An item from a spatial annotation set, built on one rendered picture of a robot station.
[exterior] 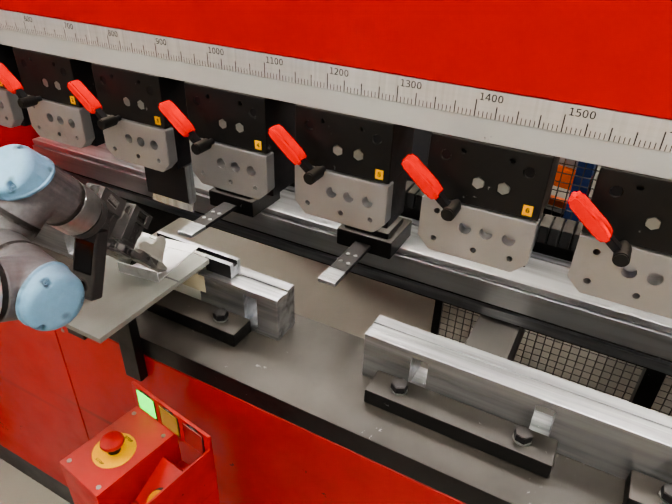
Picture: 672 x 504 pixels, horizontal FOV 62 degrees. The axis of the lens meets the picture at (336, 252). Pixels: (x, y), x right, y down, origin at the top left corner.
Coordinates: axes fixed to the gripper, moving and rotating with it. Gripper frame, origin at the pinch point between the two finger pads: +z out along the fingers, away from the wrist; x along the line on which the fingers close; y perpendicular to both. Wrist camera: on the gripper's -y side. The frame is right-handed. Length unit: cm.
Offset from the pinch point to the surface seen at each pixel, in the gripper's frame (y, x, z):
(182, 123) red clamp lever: 19.3, -10.7, -20.5
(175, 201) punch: 13.5, -0.3, 0.3
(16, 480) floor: -64, 69, 78
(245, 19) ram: 31.0, -21.2, -30.7
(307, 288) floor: 36, 26, 162
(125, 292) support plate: -5.8, -0.9, -3.9
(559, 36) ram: 29, -61, -36
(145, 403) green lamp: -22.6, -6.3, 6.4
